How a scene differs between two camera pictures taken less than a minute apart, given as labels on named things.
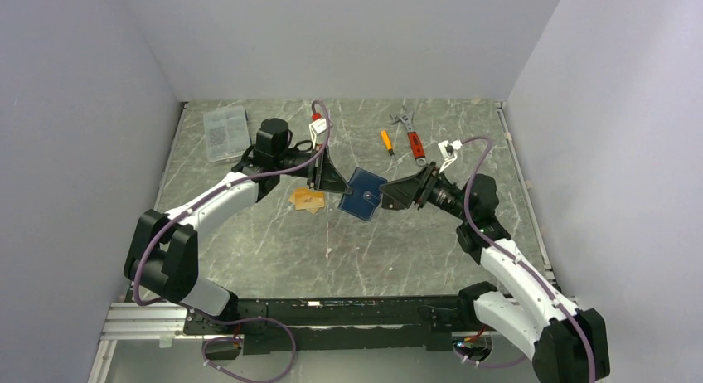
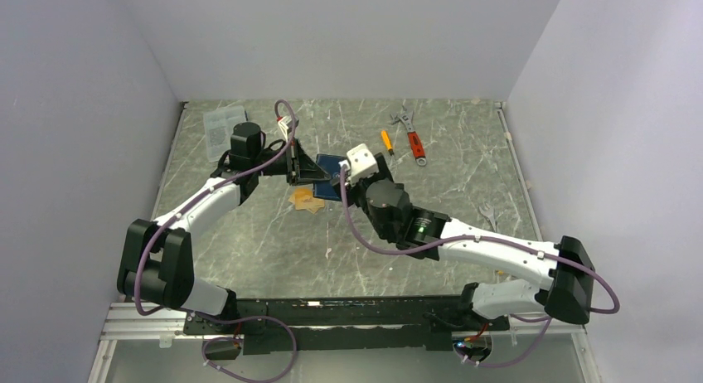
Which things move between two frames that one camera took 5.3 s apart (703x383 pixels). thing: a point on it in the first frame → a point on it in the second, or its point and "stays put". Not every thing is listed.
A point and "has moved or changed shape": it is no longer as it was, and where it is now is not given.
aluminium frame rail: (133, 322) stays put
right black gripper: (403, 191) → (351, 190)
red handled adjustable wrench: (407, 117) stays put
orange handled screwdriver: (387, 142) stays put
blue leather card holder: (366, 195) has moved or changed shape
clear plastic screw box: (226, 133) stays put
